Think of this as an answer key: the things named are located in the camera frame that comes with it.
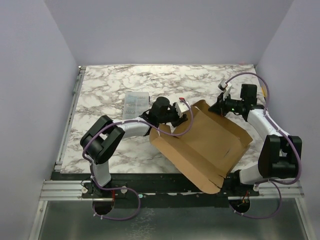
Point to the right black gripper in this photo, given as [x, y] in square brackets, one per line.
[220, 106]

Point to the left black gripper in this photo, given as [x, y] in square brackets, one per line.
[178, 120]

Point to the brown cardboard box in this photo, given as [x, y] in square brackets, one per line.
[204, 150]

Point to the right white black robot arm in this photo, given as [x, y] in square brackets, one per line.
[280, 157]

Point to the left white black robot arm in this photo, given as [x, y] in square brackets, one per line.
[101, 141]

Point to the clear plastic screw organizer box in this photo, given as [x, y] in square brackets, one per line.
[135, 103]

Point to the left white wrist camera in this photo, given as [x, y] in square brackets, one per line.
[182, 107]

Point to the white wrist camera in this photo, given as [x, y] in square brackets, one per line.
[225, 88]
[182, 107]

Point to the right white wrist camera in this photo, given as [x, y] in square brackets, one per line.
[225, 88]

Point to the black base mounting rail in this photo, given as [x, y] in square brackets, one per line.
[161, 190]

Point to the aluminium extrusion frame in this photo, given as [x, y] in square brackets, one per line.
[58, 190]

